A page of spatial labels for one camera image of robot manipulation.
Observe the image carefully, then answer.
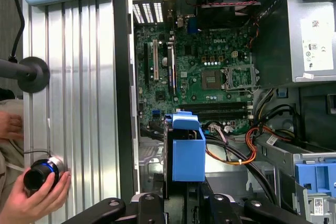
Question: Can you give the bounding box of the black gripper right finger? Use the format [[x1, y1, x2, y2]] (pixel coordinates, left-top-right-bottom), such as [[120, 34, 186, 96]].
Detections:
[[205, 178, 310, 224]]

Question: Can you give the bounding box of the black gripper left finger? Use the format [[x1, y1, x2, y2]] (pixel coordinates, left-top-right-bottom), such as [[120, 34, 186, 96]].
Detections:
[[61, 193, 169, 224]]

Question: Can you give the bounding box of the round black tool blue ring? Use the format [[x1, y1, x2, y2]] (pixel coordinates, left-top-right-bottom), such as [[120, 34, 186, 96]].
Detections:
[[23, 155, 67, 191]]

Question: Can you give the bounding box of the hard disk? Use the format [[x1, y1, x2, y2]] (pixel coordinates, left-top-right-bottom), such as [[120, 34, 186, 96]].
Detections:
[[162, 112, 207, 201]]

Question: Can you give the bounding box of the person's right hand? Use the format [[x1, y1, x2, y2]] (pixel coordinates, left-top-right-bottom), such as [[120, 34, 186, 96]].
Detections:
[[0, 170, 72, 224]]

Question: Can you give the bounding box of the person's left hand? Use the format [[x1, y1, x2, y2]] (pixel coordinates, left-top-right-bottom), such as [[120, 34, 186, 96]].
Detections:
[[0, 110, 24, 141]]

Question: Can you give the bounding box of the grey optical drive cage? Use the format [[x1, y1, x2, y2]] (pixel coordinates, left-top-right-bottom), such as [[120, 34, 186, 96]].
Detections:
[[256, 136, 336, 224]]

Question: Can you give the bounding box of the blue drive latch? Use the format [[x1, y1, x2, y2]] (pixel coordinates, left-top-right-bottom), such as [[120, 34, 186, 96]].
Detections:
[[294, 163, 336, 199]]

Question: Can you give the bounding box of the black RAM slot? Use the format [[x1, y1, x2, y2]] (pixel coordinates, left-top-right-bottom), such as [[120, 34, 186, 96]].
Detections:
[[179, 101, 253, 111], [195, 110, 253, 121]]

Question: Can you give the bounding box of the black open PC case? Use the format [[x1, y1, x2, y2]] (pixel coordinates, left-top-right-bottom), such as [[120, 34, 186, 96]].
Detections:
[[112, 0, 336, 224]]

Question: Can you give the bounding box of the CPU socket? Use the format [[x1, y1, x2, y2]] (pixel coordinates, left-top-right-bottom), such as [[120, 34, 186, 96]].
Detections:
[[201, 68, 225, 91]]

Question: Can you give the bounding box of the metal socket cover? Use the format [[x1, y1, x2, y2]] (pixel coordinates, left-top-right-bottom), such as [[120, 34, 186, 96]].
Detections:
[[222, 64, 260, 91]]

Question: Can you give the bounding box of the black expansion slot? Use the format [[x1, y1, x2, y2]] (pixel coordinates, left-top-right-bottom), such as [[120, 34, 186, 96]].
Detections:
[[143, 42, 149, 90]]

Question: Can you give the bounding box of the beige expansion slot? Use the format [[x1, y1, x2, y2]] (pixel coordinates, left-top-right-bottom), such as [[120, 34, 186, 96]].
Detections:
[[153, 39, 159, 81]]

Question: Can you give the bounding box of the green motherboard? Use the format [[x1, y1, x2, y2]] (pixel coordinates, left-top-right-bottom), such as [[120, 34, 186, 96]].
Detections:
[[133, 14, 255, 137]]

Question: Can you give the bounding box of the grey power supply unit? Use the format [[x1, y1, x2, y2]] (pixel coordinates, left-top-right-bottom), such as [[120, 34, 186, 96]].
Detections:
[[251, 0, 336, 90]]

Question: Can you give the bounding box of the black case fan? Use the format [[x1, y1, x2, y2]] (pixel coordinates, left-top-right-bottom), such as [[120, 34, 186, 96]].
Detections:
[[195, 0, 262, 24]]

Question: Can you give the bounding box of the black cable bundle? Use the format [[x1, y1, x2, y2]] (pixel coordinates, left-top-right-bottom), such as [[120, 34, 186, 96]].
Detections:
[[203, 132, 280, 205]]

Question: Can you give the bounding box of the orange wire bundle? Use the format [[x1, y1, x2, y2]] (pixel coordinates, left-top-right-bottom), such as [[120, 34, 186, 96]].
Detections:
[[205, 125, 296, 166]]

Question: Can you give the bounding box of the black pendant cable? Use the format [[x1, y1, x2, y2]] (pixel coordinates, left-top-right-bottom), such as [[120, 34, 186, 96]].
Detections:
[[7, 0, 26, 63]]

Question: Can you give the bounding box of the thin red fan wire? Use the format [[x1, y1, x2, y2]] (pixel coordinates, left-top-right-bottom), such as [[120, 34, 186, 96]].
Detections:
[[198, 1, 261, 7]]

